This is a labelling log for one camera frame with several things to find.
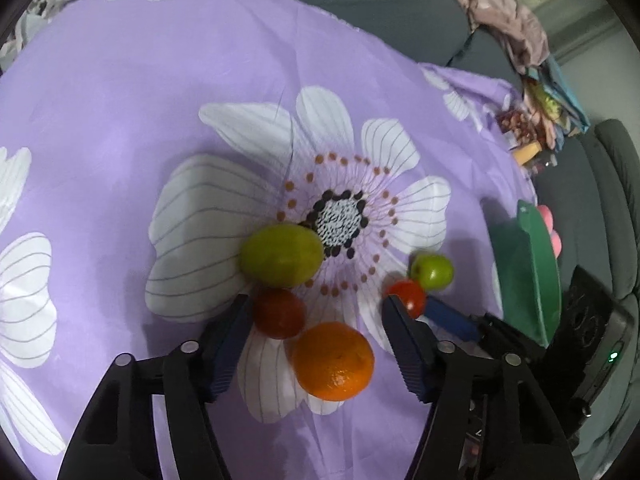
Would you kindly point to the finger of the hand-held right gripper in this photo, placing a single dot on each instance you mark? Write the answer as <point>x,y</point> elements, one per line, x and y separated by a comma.
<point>450,317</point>

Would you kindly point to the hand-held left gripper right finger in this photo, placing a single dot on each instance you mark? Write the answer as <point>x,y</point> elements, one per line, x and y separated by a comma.
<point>407,350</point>

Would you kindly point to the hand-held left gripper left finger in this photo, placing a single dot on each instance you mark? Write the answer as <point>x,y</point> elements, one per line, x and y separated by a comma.
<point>227,350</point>

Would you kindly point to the small red tomato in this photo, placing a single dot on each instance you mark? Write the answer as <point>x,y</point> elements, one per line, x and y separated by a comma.
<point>407,294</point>

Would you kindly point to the small green fruit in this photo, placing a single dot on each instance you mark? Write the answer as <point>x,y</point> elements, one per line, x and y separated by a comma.
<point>432,270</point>

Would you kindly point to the large red tomato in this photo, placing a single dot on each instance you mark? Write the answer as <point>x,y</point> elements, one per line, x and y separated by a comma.
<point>280,312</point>

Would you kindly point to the orange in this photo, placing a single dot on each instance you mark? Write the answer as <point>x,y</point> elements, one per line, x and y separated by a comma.
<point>332,360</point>

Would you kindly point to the green bowl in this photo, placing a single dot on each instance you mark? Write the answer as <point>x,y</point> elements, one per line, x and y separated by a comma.
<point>525,280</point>

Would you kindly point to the large green fruit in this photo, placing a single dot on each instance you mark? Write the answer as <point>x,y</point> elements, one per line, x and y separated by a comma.
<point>280,255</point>

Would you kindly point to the pink plush toy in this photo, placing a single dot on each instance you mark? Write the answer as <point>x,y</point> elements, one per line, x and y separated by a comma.
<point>552,240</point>

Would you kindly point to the clear plastic bottle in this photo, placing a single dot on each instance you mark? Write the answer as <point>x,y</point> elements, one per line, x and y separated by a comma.
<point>542,165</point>

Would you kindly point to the yellow bottle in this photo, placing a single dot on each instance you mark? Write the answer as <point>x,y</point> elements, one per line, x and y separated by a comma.
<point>527,154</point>

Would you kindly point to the colourful printed bag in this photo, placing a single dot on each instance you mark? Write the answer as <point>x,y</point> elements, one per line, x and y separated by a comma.
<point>565,105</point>

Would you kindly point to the purple floral cloth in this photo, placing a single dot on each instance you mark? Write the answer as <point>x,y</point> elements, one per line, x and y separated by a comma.
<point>100,110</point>

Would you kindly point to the beige crumpled garment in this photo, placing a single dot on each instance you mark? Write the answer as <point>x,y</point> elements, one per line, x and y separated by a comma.
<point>510,20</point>

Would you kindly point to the grey white crumpled cloth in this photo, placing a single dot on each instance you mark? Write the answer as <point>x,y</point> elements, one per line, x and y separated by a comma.
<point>30,10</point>

